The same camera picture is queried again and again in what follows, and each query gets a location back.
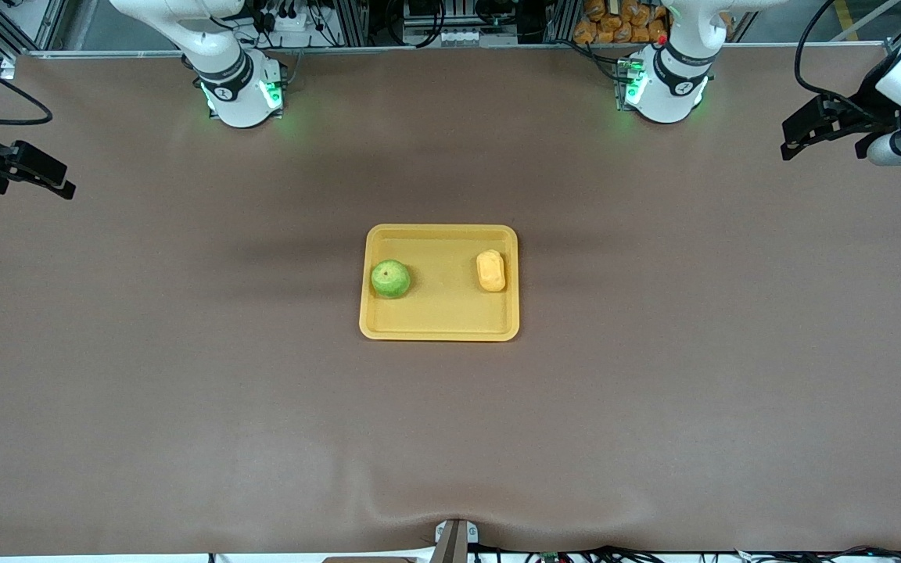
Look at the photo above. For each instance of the metal camera mount clamp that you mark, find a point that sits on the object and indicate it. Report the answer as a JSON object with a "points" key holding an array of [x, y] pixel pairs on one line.
{"points": [[454, 541]]}

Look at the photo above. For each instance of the white power strip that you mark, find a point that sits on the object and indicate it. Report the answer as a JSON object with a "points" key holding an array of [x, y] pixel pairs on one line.
{"points": [[294, 22]]}

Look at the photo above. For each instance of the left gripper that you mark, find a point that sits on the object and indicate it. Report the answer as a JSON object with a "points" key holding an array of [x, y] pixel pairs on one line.
{"points": [[870, 104]]}

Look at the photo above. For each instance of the orange snack packet pile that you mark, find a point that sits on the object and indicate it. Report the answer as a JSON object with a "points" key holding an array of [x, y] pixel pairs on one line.
{"points": [[619, 22]]}

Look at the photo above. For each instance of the brown table mat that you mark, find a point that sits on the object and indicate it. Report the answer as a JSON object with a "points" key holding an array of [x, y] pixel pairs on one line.
{"points": [[184, 438]]}

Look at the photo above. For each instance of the green apple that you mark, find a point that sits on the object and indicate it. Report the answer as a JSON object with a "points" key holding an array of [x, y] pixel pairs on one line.
{"points": [[390, 279]]}

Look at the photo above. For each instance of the yellow plastic tray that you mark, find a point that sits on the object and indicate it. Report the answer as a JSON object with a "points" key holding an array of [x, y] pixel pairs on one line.
{"points": [[443, 313]]}

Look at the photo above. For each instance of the white socket bar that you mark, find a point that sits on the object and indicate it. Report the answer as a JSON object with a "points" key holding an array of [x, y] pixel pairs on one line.
{"points": [[478, 37]]}

